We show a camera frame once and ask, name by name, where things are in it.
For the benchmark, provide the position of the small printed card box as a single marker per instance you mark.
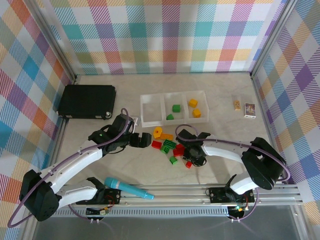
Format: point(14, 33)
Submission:
point(249, 110)

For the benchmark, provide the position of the small green lego brick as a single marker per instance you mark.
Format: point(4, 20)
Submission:
point(164, 149)
point(173, 160)

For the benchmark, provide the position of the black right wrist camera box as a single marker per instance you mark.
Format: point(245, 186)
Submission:
point(187, 137)

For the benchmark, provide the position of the long green lego brick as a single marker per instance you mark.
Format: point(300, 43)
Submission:
point(170, 143)

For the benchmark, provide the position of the red curved lego brick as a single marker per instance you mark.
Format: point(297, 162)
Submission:
point(156, 144)

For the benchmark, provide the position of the clear three-compartment container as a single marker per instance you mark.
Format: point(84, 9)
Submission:
point(152, 112)

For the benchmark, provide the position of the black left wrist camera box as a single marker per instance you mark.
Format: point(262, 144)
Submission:
point(121, 123)

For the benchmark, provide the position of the small patterned wooden block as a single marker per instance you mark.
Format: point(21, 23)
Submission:
point(236, 105)

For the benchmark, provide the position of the yellow lego brick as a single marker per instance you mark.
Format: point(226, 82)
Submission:
point(167, 136)

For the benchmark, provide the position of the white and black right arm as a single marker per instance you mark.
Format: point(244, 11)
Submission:
point(225, 150)

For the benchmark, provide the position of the green square lego brick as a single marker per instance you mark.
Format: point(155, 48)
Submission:
point(176, 108)

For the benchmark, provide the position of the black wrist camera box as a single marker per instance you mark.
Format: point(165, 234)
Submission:
point(121, 123)
point(187, 137)

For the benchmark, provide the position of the aluminium frame post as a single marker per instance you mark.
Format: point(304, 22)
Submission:
point(272, 37)
point(53, 37)

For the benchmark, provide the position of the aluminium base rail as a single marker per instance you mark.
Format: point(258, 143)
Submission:
point(175, 196)

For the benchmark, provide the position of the blue toy microphone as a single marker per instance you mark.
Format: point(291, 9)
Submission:
point(120, 186)

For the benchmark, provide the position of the green sloped lego brick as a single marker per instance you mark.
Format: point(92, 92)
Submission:
point(170, 117)

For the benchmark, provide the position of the orange lego brick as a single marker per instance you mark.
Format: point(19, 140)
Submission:
point(196, 113)
point(193, 102)

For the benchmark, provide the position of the black ridged hard case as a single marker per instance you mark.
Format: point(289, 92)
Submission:
point(86, 101)

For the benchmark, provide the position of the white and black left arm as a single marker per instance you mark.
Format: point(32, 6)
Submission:
point(75, 160)

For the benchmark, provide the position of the small red lego brick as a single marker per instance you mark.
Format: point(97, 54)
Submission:
point(189, 164)

